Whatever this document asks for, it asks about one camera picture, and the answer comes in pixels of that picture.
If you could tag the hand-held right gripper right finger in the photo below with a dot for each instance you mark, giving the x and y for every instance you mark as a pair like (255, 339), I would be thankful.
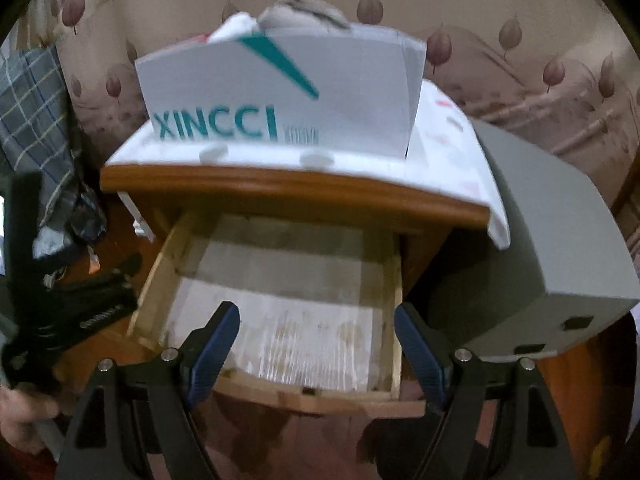
(425, 360)

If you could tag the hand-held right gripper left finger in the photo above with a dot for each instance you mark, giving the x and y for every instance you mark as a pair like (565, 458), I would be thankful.
(212, 355)

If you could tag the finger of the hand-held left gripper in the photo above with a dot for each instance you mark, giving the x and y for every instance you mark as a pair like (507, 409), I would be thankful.
(100, 315)
(110, 272)

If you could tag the wooden drawer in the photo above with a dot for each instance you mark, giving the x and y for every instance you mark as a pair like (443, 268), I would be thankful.
(280, 325)

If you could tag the white shoe box teal print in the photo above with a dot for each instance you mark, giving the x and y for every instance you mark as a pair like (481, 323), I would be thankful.
(350, 100)

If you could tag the white garment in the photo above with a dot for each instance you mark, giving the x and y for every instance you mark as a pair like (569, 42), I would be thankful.
(237, 27)

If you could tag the grey striped garment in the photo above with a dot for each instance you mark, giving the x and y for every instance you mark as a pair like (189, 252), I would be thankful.
(300, 15)

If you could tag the person's left hand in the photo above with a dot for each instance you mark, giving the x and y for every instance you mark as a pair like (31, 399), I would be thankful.
(20, 410)

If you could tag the orange wrapper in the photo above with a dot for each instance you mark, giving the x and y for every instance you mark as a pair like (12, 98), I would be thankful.
(93, 260)

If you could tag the white floral cloth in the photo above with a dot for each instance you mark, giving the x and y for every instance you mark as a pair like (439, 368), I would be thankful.
(50, 242)

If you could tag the grey box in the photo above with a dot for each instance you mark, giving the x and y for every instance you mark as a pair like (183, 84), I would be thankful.
(525, 235)

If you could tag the grey plaid cloth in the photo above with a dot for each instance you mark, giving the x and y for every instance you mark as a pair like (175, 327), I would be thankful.
(35, 110)

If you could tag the wooden nightstand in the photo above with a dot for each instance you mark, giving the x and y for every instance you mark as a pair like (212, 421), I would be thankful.
(300, 192)

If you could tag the white dotted cloth cover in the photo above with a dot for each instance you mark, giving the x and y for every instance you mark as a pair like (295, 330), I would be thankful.
(450, 160)

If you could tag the leaf print curtain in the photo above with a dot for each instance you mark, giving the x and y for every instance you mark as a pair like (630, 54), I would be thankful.
(475, 10)

